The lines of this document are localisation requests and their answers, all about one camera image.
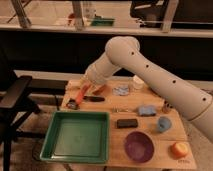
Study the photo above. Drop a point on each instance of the orange pepper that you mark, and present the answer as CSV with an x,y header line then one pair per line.
x,y
81,93

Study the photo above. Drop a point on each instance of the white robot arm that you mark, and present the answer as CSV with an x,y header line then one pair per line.
x,y
192,103

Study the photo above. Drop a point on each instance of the green plastic tray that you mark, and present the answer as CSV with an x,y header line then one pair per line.
x,y
77,137

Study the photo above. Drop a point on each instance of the red bowl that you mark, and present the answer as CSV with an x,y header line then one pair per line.
x,y
98,90

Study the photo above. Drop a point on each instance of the light blue crumpled cloth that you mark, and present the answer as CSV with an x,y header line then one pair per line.
x,y
122,90

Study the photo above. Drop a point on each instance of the metal utensil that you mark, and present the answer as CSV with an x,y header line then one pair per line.
x,y
117,110

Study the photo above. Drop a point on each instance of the small dark round object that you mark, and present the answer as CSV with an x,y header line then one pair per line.
x,y
72,104

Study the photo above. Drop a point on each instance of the black rectangular block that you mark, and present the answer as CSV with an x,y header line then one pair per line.
x,y
127,123

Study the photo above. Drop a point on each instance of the blue sponge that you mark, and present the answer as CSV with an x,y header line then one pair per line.
x,y
148,110

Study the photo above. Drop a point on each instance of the small brown bottle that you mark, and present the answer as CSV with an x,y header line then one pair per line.
x,y
167,107

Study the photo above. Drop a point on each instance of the blue cup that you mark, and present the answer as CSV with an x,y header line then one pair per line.
x,y
163,124

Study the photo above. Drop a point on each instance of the purple bowl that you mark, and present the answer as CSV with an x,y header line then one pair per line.
x,y
139,147

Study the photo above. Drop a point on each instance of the orange yellow fruit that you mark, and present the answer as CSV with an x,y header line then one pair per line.
x,y
179,149

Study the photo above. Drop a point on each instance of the black handled tool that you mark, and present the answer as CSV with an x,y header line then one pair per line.
x,y
94,98

